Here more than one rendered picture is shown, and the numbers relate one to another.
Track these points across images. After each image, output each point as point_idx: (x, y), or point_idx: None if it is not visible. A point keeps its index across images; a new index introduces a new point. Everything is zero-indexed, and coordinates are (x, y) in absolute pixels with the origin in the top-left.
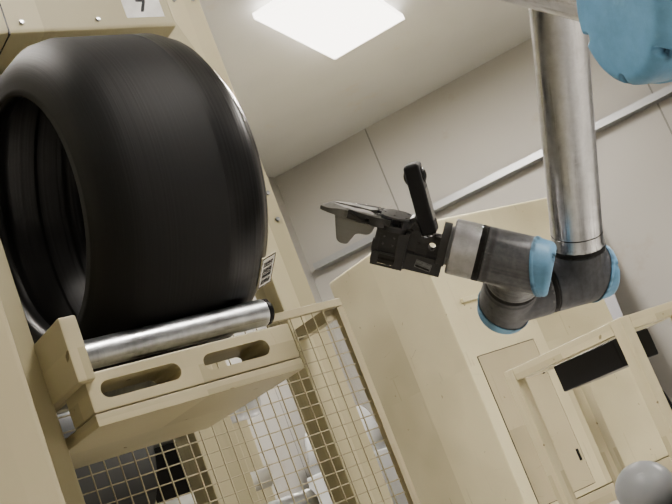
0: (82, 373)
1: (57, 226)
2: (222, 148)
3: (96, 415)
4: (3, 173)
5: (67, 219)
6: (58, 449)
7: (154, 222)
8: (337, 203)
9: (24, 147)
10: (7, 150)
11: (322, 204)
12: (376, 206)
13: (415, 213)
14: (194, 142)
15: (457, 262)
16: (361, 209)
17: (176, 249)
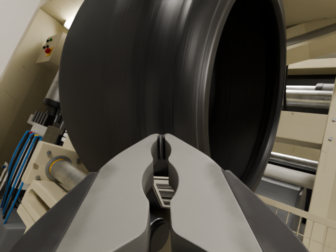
0: (23, 176)
1: (236, 109)
2: (112, 25)
3: (19, 204)
4: (212, 75)
5: (243, 106)
6: None
7: (60, 96)
8: (148, 142)
9: (224, 62)
10: (214, 63)
11: (164, 134)
12: (297, 241)
13: None
14: (96, 21)
15: None
16: (133, 199)
17: (72, 125)
